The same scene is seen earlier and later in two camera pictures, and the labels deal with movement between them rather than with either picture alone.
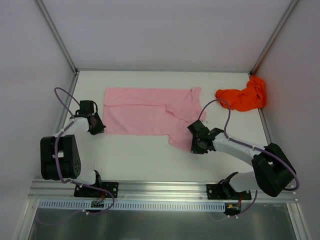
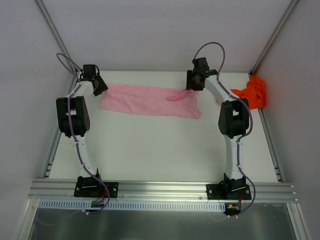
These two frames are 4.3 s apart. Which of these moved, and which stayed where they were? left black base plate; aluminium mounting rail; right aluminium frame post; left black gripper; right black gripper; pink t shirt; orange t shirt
Moved: right black gripper; pink t shirt; left black gripper
Stayed: right aluminium frame post; left black base plate; aluminium mounting rail; orange t shirt
